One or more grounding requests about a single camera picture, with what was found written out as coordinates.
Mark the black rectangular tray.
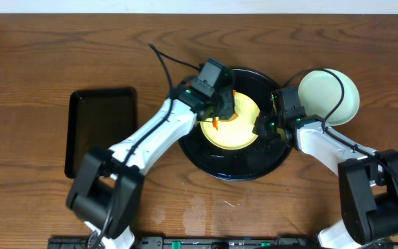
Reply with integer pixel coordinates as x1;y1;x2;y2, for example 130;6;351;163
64;87;138;178

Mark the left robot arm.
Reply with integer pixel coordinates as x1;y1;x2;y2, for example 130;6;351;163
66;59;236;248

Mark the orange green sponge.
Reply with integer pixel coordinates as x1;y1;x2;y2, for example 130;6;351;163
212;90;238;130

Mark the black round tray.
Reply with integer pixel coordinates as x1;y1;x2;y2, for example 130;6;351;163
178;68;292;181

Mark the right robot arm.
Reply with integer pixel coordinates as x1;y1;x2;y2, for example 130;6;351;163
253;88;398;248

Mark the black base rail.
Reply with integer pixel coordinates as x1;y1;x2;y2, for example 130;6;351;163
46;234;324;249

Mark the yellow plate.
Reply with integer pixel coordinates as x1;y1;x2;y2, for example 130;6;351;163
200;92;260;150

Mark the light blue plate back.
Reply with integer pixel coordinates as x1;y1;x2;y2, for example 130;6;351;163
298;68;360;126

